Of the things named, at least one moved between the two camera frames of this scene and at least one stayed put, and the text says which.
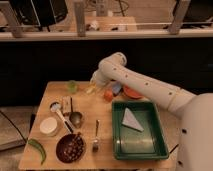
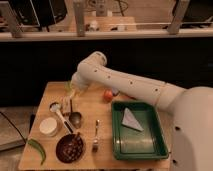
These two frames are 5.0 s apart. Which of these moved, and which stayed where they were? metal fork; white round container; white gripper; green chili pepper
Moved: white gripper
Stayed: white round container; green chili pepper; metal fork
